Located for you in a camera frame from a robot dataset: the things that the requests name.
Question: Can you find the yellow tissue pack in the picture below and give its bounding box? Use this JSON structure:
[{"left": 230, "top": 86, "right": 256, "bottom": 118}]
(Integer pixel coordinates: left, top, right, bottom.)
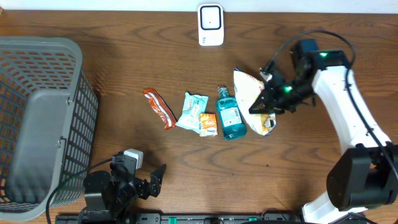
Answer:
[{"left": 233, "top": 68, "right": 277, "bottom": 136}]

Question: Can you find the blue mouthwash bottle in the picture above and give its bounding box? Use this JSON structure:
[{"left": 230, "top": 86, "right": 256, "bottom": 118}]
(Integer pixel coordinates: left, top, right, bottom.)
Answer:
[{"left": 216, "top": 86, "right": 247, "bottom": 140}]

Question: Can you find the orange small tissue packet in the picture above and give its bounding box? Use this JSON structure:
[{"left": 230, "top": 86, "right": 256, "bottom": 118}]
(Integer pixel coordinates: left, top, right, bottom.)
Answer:
[{"left": 198, "top": 113, "right": 218, "bottom": 137}]

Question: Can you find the orange snack bar wrapper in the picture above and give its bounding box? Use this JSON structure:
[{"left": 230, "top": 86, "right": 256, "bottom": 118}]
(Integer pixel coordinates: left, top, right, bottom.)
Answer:
[{"left": 142, "top": 88, "right": 177, "bottom": 129}]

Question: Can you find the teal wet wipes pack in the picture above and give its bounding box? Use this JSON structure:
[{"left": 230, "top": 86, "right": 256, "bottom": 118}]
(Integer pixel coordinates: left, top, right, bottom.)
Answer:
[{"left": 176, "top": 92, "right": 208, "bottom": 134}]

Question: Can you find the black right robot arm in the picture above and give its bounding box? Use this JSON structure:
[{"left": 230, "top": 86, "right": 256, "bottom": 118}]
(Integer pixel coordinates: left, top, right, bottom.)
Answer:
[{"left": 249, "top": 39, "right": 397, "bottom": 223}]

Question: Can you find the white barcode scanner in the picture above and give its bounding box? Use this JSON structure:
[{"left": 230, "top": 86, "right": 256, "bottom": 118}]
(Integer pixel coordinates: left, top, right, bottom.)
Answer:
[{"left": 197, "top": 3, "right": 224, "bottom": 47}]

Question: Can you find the grey plastic shopping basket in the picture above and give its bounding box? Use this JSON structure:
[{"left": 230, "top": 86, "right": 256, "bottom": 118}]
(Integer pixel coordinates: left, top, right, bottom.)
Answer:
[{"left": 1, "top": 37, "right": 98, "bottom": 222}]

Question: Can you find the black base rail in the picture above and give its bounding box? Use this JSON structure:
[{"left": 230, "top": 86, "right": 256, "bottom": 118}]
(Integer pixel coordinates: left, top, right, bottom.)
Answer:
[{"left": 55, "top": 212, "right": 302, "bottom": 224}]

